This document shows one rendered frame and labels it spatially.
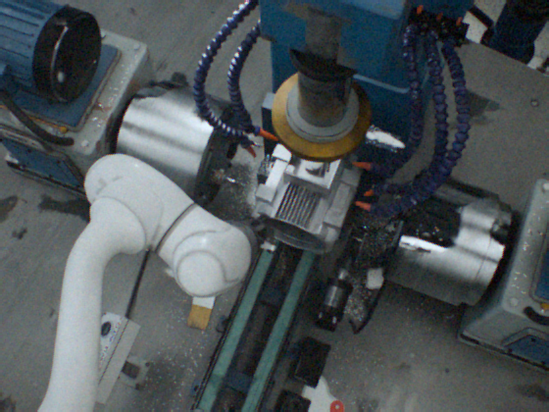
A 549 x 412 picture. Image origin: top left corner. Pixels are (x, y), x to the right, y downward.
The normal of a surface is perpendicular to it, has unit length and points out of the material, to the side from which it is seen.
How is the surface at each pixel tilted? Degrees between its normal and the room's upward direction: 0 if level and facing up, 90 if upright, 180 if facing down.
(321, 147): 0
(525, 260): 0
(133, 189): 22
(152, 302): 0
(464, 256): 28
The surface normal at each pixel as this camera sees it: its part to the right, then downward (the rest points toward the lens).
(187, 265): -0.24, 0.06
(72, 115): -0.02, -0.34
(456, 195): 0.14, -0.67
